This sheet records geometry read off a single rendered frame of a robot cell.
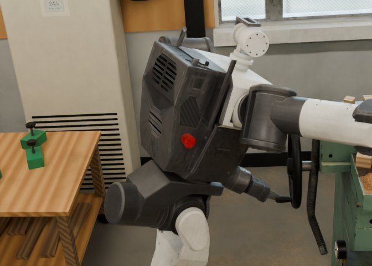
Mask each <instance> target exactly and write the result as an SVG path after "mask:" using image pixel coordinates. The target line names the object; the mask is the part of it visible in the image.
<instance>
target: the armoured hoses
mask: <svg viewBox="0 0 372 266"><path fill-rule="evenodd" d="M312 140H313V141H312V151H311V161H312V171H310V172H309V180H308V181H309V182H308V191H307V192H308V193H307V204H306V209H307V214H308V221H309V225H310V227H311V229H312V232H313V235H314V237H315V240H316V242H317V245H318V248H319V251H320V254H321V255H325V254H327V253H328V251H327V248H326V244H325V241H324V240H323V237H322V234H321V230H320V228H319V225H318V223H317V220H316V217H315V215H314V214H315V205H316V194H317V183H318V182H317V181H318V173H319V172H318V171H319V148H320V140H315V139H312Z"/></svg>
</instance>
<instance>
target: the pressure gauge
mask: <svg viewBox="0 0 372 266"><path fill-rule="evenodd" d="M335 249H337V250H335ZM334 253H335V258H336V259H342V262H343V263H345V261H346V260H347V248H346V243H345V240H335V241H334Z"/></svg>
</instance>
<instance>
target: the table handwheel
mask: <svg viewBox="0 0 372 266"><path fill-rule="evenodd" d="M302 171H312V161H302V158H301V143H300V137H299V136H297V135H290V134H288V159H287V174H288V180H289V189H290V197H292V202H291V205H292V207H293V208H295V209H298V208H299V207H300V206H301V201H302Z"/></svg>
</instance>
